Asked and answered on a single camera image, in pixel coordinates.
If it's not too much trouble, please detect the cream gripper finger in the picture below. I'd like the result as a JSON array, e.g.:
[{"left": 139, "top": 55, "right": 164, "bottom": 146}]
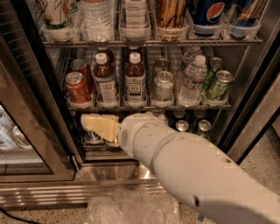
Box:
[{"left": 80, "top": 114, "right": 120, "bottom": 142}]

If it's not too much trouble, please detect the brown tea bottle white cap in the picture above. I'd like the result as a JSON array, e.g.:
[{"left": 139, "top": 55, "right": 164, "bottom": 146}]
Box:
[{"left": 125, "top": 52, "right": 146, "bottom": 108}]

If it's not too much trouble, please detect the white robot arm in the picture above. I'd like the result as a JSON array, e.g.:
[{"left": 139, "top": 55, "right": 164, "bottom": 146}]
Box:
[{"left": 80, "top": 112, "right": 280, "bottom": 224}]

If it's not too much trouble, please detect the blue can bottom shelf left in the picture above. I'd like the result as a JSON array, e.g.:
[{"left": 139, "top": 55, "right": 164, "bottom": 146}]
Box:
[{"left": 84, "top": 131, "right": 102, "bottom": 144}]

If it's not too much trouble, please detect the stainless fridge base grille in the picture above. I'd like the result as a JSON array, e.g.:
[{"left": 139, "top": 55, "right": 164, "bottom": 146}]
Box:
[{"left": 0, "top": 160, "right": 164, "bottom": 207}]

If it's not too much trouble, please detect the rear brown tea bottle left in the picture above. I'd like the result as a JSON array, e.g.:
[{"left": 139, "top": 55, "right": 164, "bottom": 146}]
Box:
[{"left": 98, "top": 47, "right": 115, "bottom": 66}]

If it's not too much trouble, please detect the rear brown tea bottle right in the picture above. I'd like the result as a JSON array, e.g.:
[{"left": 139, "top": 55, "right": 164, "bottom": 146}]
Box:
[{"left": 125, "top": 46, "right": 143, "bottom": 63}]

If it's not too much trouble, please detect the blue pepsi can bottom shelf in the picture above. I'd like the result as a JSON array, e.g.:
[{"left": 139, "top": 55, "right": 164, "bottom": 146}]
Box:
[{"left": 175, "top": 120, "right": 189, "bottom": 132}]

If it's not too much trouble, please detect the fridge glass door left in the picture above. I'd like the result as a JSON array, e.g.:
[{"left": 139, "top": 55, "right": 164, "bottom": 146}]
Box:
[{"left": 0, "top": 31, "right": 75, "bottom": 184}]

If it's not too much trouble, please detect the green can bottom shelf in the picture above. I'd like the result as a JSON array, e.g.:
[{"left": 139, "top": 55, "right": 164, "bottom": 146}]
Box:
[{"left": 197, "top": 120, "right": 212, "bottom": 139}]

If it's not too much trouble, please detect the white labelled bottle top shelf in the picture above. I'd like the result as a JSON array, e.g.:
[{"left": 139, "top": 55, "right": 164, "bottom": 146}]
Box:
[{"left": 121, "top": 0, "right": 148, "bottom": 29}]

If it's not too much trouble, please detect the rear clear water bottle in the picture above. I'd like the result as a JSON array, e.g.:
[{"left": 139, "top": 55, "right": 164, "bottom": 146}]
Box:
[{"left": 181, "top": 46, "right": 203, "bottom": 70}]

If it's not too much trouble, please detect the large clear water bottle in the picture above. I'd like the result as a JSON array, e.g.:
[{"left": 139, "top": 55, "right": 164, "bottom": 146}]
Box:
[{"left": 80, "top": 0, "right": 114, "bottom": 42}]

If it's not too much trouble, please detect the pepsi bottle top shelf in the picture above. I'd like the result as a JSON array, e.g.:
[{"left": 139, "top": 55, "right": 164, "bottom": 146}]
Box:
[{"left": 189, "top": 0, "right": 225, "bottom": 37}]

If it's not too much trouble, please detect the front red soda can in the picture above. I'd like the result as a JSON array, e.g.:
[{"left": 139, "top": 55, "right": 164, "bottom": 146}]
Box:
[{"left": 65, "top": 72, "right": 91, "bottom": 103}]

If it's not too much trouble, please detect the red soda can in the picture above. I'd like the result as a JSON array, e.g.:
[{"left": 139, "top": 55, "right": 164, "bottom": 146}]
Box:
[
  {"left": 70, "top": 58, "right": 95, "bottom": 94},
  {"left": 65, "top": 72, "right": 91, "bottom": 103}
]

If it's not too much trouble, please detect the rear red soda can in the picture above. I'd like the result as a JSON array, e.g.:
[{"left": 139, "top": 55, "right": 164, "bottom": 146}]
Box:
[{"left": 70, "top": 58, "right": 95, "bottom": 94}]

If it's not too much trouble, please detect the front silver soda can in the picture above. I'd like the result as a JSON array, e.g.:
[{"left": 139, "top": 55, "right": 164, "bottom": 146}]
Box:
[{"left": 153, "top": 71, "right": 174, "bottom": 102}]

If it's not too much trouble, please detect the silver soda can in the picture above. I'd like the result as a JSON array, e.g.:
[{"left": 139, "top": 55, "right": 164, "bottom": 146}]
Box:
[
  {"left": 153, "top": 58, "right": 171, "bottom": 76},
  {"left": 153, "top": 71, "right": 174, "bottom": 102}
]

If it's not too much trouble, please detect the clear plastic bag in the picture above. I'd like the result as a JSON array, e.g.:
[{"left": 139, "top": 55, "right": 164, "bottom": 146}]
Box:
[{"left": 84, "top": 186, "right": 181, "bottom": 224}]

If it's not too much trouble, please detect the rear silver soda can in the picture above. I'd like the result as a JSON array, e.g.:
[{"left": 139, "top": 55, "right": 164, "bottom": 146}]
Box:
[{"left": 153, "top": 58, "right": 171, "bottom": 76}]

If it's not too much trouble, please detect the front green soda can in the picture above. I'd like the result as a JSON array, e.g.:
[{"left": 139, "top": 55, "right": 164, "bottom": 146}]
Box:
[{"left": 206, "top": 70, "right": 234, "bottom": 102}]

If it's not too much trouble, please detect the green soda can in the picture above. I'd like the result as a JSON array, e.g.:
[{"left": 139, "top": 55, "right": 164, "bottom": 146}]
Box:
[
  {"left": 206, "top": 70, "right": 234, "bottom": 102},
  {"left": 203, "top": 57, "right": 224, "bottom": 90}
]

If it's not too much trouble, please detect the white green tall can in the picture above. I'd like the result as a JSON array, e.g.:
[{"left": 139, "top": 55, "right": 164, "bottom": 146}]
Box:
[{"left": 36, "top": 0, "right": 73, "bottom": 30}]

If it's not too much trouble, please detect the rear green soda can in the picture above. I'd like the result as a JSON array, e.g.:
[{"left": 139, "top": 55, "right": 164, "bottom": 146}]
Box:
[{"left": 203, "top": 57, "right": 224, "bottom": 90}]

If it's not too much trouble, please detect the gold tall can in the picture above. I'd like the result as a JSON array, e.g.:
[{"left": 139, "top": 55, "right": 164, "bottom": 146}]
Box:
[{"left": 155, "top": 0, "right": 186, "bottom": 29}]

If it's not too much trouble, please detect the blue energy drink can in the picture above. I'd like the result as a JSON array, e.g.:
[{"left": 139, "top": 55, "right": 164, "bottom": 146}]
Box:
[{"left": 230, "top": 0, "right": 265, "bottom": 40}]

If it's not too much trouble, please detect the black cable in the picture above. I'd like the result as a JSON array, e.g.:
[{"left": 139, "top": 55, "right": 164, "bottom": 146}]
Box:
[{"left": 0, "top": 206, "right": 40, "bottom": 224}]

